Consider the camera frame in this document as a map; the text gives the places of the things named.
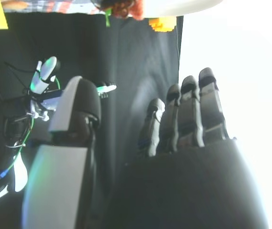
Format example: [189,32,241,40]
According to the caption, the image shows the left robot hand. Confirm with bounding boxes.
[22,67,271,229]

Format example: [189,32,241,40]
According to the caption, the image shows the chocolate drip toy cake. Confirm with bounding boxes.
[97,0,146,27]

